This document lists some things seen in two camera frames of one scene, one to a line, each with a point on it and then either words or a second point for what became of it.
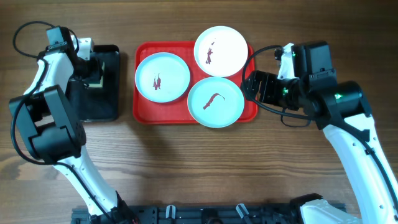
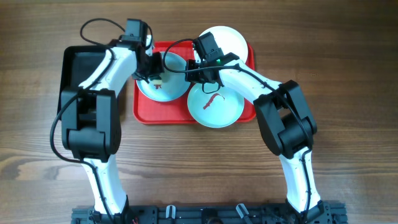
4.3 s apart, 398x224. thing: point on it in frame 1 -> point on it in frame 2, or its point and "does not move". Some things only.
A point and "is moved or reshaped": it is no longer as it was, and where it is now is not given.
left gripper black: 95,66 -> 159,70
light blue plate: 162,77 does not move
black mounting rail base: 204,214 does not move
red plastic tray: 148,112 does not move
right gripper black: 265,89 -> 191,77
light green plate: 216,102 does not move
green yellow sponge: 96,77 is moved or reshaped
